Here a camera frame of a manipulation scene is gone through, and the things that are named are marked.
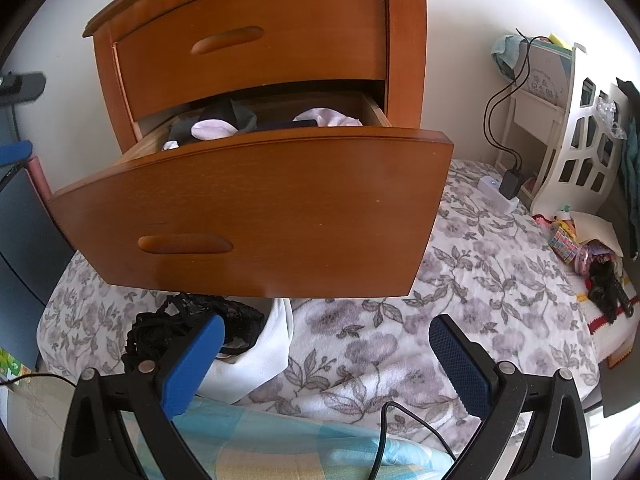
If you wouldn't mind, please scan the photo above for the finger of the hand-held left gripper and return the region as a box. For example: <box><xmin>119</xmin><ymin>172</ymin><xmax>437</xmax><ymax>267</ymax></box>
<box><xmin>0</xmin><ymin>72</ymin><xmax>47</xmax><ymax>100</ymax></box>
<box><xmin>0</xmin><ymin>141</ymin><xmax>28</xmax><ymax>167</ymax></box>

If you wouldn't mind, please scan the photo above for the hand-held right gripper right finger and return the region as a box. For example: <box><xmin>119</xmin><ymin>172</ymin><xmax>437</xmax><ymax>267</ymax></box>
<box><xmin>428</xmin><ymin>313</ymin><xmax>594</xmax><ymax>480</ymax></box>

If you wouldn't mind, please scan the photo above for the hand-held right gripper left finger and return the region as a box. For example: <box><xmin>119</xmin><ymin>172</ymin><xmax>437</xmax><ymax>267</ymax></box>
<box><xmin>60</xmin><ymin>311</ymin><xmax>227</xmax><ymax>480</ymax></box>

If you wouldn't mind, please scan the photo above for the black lace garment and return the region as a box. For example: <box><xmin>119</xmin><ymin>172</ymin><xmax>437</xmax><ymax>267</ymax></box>
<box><xmin>122</xmin><ymin>292</ymin><xmax>266</xmax><ymax>376</ymax></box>

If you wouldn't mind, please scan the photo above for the white garment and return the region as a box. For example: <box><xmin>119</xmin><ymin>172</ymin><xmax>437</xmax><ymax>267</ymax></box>
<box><xmin>200</xmin><ymin>297</ymin><xmax>293</xmax><ymax>406</ymax></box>

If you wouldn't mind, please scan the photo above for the wooden drawer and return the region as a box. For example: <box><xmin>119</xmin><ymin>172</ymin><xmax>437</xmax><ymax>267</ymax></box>
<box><xmin>110</xmin><ymin>0</ymin><xmax>390</xmax><ymax>122</ymax></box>
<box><xmin>47</xmin><ymin>91</ymin><xmax>456</xmax><ymax>298</ymax></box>

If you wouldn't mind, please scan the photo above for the pink mat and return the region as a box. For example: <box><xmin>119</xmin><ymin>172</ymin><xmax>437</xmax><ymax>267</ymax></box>
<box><xmin>27</xmin><ymin>156</ymin><xmax>53</xmax><ymax>201</ymax></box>

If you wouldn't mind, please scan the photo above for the grey floral blanket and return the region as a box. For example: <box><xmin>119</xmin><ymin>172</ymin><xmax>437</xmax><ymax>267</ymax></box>
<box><xmin>37</xmin><ymin>157</ymin><xmax>601</xmax><ymax>441</ymax></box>

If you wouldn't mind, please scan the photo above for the dark blue panel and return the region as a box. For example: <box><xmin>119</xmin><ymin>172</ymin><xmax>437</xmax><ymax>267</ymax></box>
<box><xmin>0</xmin><ymin>160</ymin><xmax>76</xmax><ymax>371</ymax></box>

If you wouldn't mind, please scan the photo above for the red yellow crochet mat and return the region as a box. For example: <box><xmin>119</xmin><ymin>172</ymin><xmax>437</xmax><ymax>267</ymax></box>
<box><xmin>575</xmin><ymin>280</ymin><xmax>640</xmax><ymax>366</ymax></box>

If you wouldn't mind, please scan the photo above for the colourful toy box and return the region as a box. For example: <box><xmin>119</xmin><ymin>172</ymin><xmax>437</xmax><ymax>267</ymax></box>
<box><xmin>547</xmin><ymin>222</ymin><xmax>583</xmax><ymax>263</ymax></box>

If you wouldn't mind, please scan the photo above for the black toy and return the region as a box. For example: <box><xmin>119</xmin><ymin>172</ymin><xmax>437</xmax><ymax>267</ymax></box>
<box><xmin>585</xmin><ymin>260</ymin><xmax>638</xmax><ymax>326</ymax></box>

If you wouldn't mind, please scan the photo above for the green packet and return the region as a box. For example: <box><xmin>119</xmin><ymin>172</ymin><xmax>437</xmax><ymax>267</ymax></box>
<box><xmin>0</xmin><ymin>347</ymin><xmax>23</xmax><ymax>386</ymax></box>

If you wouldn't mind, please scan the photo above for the white power strip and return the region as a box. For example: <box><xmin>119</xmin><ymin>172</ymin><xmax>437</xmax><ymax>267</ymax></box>
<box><xmin>477</xmin><ymin>175</ymin><xmax>518</xmax><ymax>213</ymax></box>

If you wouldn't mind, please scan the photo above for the black charger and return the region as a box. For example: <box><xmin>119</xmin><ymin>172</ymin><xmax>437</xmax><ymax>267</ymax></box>
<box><xmin>499</xmin><ymin>170</ymin><xmax>522</xmax><ymax>200</ymax></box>

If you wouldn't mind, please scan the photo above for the dark grey garment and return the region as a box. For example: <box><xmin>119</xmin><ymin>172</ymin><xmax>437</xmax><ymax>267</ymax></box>
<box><xmin>167</xmin><ymin>97</ymin><xmax>258</xmax><ymax>143</ymax></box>

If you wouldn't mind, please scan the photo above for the white cutout rack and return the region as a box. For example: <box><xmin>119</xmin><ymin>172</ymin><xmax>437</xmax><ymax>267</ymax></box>
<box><xmin>502</xmin><ymin>42</ymin><xmax>626</xmax><ymax>218</ymax></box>

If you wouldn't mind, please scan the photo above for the navy garment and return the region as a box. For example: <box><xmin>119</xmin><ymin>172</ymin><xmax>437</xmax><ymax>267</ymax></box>
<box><xmin>256</xmin><ymin>119</ymin><xmax>318</xmax><ymax>132</ymax></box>

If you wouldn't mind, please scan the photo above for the dark teal hanging garment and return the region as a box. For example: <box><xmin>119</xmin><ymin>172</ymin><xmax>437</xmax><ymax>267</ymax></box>
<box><xmin>615</xmin><ymin>115</ymin><xmax>640</xmax><ymax>241</ymax></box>

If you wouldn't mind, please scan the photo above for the clear plastic bag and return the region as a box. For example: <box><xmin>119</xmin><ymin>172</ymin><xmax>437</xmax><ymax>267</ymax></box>
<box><xmin>597</xmin><ymin>100</ymin><xmax>626</xmax><ymax>137</ymax></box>

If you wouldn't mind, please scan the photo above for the pale booklet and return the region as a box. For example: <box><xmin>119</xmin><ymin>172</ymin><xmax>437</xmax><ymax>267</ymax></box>
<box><xmin>525</xmin><ymin>42</ymin><xmax>573</xmax><ymax>106</ymax></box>

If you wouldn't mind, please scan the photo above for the teal cloth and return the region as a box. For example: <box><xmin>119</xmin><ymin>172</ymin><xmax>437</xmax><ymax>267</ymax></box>
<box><xmin>492</xmin><ymin>35</ymin><xmax>526</xmax><ymax>78</ymax></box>

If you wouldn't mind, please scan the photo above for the thin black cable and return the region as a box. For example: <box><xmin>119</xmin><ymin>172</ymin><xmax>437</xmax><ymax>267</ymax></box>
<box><xmin>0</xmin><ymin>372</ymin><xmax>76</xmax><ymax>388</ymax></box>

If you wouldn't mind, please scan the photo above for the black charger cable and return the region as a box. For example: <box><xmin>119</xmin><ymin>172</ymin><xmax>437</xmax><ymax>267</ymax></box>
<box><xmin>482</xmin><ymin>35</ymin><xmax>551</xmax><ymax>177</ymax></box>

